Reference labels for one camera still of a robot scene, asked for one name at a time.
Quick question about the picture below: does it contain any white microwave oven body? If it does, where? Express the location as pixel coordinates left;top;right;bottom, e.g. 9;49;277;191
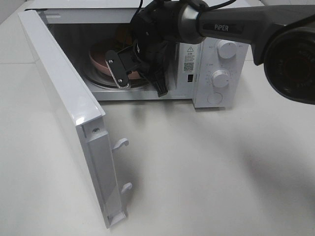
25;0;248;108

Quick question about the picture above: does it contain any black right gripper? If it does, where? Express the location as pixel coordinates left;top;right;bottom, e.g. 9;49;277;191
105;2;183;96

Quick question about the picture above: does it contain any white warning label sticker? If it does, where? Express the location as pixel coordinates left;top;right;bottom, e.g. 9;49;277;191
183;44;197;73

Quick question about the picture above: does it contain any pink round plate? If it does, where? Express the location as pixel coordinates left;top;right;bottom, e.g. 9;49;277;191
88;41;141;80

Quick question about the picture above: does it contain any white microwave knob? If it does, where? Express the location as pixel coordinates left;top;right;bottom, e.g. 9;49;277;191
212;69;230;88
217;40;237;59

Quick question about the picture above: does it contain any glass microwave turntable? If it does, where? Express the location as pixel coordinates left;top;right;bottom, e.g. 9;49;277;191
83;69;150;89

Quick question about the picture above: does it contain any round white door button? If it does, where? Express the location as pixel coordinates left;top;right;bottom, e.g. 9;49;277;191
207;92;223;105

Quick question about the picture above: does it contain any toy burger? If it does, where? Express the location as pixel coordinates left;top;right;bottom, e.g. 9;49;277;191
115;24;133;45

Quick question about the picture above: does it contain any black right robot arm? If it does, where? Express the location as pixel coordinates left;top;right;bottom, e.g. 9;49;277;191
105;0;315;104

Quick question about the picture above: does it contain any white microwave door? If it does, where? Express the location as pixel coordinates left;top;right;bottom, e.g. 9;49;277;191
18;10;132;228

